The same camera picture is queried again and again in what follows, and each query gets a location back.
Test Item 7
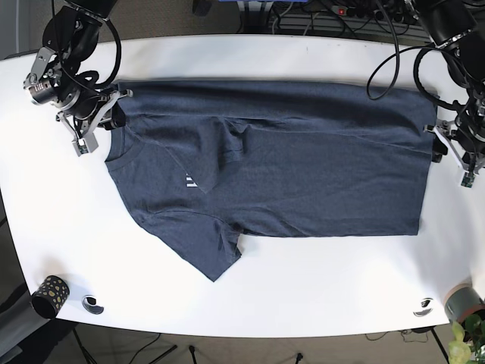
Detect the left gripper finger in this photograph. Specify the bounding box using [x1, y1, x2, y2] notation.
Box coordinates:
[432, 136, 448, 163]

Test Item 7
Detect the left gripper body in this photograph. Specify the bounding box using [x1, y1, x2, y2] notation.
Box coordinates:
[424, 119, 484, 188]

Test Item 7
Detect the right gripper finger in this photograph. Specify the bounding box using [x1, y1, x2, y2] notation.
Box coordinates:
[106, 105, 127, 130]

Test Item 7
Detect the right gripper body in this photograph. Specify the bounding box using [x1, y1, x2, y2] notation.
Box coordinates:
[55, 89, 133, 156]

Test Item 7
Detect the navy blue T-shirt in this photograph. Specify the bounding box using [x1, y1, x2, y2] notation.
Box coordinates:
[105, 80, 437, 281]

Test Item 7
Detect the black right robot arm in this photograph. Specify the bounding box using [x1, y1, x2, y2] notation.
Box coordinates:
[23, 1, 133, 155]

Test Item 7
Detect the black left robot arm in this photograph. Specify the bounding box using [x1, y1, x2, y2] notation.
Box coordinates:
[366, 1, 484, 188]

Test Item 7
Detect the grey plant pot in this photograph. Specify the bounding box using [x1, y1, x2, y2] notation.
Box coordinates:
[443, 284, 484, 324]

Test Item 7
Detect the right silver table grommet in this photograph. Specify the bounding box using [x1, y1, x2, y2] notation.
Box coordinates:
[412, 297, 436, 318]

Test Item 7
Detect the silver table grommet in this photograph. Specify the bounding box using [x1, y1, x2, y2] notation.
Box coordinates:
[82, 295, 105, 315]
[412, 297, 436, 318]

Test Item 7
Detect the left silver table grommet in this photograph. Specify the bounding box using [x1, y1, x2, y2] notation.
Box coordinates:
[82, 295, 105, 315]

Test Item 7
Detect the black dotted cup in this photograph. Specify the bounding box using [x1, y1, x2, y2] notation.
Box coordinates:
[30, 275, 70, 320]

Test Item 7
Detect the green potted plant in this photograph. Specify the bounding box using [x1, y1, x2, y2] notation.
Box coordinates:
[448, 313, 484, 364]

